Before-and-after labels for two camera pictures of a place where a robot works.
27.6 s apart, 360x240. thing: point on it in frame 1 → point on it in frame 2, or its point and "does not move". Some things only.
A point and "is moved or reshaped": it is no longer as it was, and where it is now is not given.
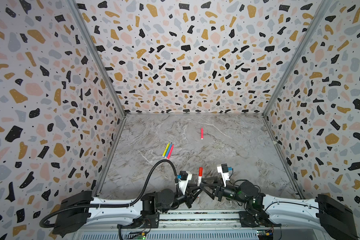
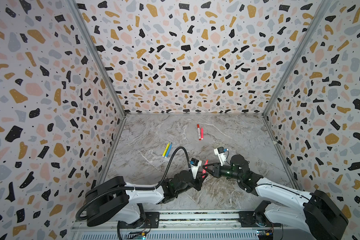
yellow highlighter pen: [166, 149] does not move
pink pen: [170, 151] → [204, 171]
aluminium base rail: [203, 226] does not move
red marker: [199, 180] is moved or reshaped
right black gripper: [217, 192] → [217, 170]
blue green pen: [168, 150] does not move
